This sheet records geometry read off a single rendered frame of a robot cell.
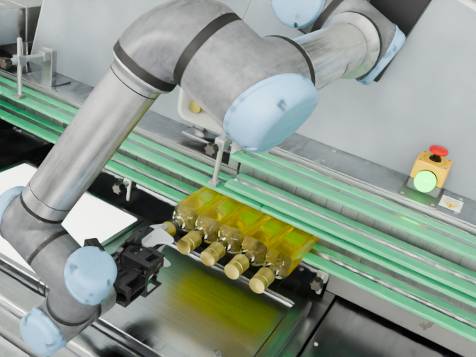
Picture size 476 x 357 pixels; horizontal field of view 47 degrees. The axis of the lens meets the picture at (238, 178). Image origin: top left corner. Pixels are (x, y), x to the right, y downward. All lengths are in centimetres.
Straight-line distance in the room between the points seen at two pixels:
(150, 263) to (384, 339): 58
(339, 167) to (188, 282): 43
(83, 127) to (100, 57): 92
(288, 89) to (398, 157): 70
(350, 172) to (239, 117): 62
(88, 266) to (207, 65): 34
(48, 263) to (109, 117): 24
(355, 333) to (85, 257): 69
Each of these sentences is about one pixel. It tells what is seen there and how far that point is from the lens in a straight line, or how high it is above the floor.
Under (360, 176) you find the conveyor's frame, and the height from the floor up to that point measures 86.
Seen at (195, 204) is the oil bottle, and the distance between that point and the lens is 121.
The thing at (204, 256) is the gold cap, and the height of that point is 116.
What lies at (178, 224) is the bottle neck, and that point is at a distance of 116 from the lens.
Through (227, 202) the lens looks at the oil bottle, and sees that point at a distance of 124.
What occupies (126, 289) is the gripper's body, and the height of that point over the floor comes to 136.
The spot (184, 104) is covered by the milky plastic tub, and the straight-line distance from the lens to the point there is 141.
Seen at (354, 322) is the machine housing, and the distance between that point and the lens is 132.
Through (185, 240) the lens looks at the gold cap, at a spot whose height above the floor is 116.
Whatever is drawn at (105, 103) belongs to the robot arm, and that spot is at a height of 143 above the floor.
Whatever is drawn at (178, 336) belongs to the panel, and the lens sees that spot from 111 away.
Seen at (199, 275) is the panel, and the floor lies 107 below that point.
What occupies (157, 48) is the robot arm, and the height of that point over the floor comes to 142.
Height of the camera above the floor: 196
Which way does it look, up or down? 54 degrees down
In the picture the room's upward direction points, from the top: 125 degrees counter-clockwise
